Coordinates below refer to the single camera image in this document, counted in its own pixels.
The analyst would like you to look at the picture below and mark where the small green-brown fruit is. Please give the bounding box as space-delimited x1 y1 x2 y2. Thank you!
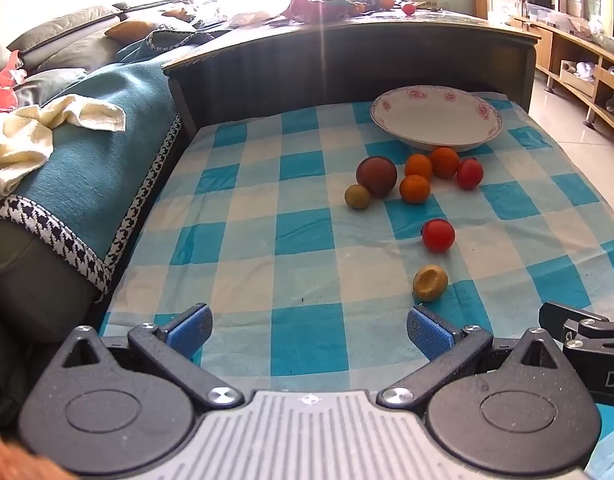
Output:
345 184 372 210

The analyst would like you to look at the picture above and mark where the dark purple passion fruit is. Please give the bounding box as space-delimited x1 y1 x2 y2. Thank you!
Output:
356 156 398 198

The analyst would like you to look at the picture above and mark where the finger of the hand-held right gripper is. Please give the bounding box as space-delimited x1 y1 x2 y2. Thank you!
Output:
539 301 614 359

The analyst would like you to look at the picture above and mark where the clear storage box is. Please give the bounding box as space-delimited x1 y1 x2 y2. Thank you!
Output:
524 2 578 28

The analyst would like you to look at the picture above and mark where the wooden cabinet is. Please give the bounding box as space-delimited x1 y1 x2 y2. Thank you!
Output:
507 15 614 133

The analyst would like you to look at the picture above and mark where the red bag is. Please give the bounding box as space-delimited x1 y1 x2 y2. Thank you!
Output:
279 0 360 23

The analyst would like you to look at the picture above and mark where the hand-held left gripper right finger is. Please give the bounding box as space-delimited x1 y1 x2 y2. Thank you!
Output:
377 305 568 409

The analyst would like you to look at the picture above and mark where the dark coffee table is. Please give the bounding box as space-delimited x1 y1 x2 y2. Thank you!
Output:
163 7 542 133

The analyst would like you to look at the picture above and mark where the blue white checkered cloth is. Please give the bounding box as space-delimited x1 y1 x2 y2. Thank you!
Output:
99 92 614 480

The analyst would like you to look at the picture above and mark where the white bowl with pink flowers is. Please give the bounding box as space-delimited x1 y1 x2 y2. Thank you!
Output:
370 85 504 152

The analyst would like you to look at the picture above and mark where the cream towel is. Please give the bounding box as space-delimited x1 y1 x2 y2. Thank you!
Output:
0 95 128 197

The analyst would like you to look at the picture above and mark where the brown cushion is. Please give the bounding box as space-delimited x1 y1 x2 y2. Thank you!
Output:
105 20 160 43

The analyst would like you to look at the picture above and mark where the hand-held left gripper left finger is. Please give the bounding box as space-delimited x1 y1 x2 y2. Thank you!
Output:
53 303 245 409

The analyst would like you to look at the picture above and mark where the brown fuzzy sleeve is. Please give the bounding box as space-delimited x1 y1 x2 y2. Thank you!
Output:
0 427 68 480

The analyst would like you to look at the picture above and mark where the small yellow-brown fruit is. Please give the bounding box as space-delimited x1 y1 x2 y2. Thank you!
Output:
412 265 449 303

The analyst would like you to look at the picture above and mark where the grey sofa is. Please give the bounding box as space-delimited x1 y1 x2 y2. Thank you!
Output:
0 0 188 346

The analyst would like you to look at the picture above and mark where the teal blanket with houndstooth edge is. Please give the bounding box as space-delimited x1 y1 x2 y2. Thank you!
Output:
0 57 182 306

